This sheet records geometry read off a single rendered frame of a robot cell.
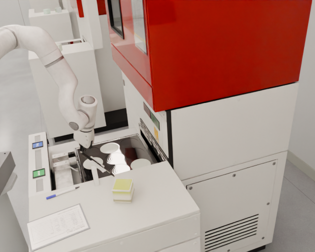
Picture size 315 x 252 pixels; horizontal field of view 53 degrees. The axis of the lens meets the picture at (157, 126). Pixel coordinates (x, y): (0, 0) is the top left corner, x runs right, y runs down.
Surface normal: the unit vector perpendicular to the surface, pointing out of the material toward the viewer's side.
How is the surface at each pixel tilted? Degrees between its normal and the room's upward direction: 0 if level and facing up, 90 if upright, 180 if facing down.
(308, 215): 0
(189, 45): 90
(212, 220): 90
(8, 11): 90
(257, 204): 90
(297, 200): 0
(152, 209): 0
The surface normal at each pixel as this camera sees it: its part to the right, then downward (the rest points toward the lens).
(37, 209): -0.06, -0.87
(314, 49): -0.94, 0.22
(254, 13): 0.34, 0.45
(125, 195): -0.11, 0.50
